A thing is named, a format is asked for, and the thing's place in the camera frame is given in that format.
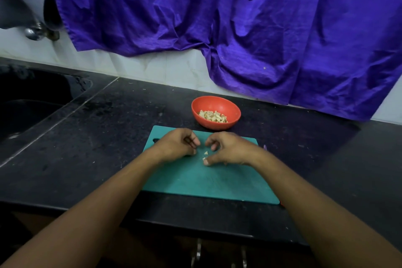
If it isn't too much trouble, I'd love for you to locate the person's left forearm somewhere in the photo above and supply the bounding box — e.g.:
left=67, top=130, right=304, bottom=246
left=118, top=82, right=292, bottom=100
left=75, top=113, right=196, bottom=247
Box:
left=0, top=148, right=168, bottom=268

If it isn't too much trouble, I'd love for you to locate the person's left hand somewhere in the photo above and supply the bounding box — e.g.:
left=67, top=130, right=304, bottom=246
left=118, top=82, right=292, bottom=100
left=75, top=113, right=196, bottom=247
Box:
left=151, top=128, right=202, bottom=165

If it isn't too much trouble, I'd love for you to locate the orange bowl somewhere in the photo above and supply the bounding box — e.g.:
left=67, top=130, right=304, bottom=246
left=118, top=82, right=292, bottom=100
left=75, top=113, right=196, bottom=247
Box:
left=191, top=95, right=242, bottom=131

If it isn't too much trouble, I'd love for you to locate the dark kitchen sink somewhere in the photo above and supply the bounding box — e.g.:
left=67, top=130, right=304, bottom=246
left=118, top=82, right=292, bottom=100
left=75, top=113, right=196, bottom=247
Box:
left=0, top=67, right=94, bottom=143

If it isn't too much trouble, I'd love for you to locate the purple cloth curtain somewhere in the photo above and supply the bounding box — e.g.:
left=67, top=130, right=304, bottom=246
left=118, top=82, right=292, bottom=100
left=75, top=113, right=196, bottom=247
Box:
left=50, top=0, right=402, bottom=121

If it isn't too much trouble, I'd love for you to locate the metal faucet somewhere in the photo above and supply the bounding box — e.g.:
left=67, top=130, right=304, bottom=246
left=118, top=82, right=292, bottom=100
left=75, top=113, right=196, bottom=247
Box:
left=0, top=0, right=64, bottom=42

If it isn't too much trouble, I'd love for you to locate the person's right hand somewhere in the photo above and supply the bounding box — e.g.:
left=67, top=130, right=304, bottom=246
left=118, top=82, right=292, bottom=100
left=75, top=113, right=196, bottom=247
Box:
left=202, top=131, right=265, bottom=168

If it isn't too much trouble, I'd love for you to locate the teal plastic cutting board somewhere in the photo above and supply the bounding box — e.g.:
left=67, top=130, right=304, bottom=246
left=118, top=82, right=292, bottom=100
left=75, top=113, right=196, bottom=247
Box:
left=141, top=125, right=281, bottom=205

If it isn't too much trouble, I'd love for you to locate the person's right forearm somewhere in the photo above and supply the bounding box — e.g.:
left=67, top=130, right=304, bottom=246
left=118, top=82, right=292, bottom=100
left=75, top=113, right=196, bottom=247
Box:
left=254, top=148, right=402, bottom=268

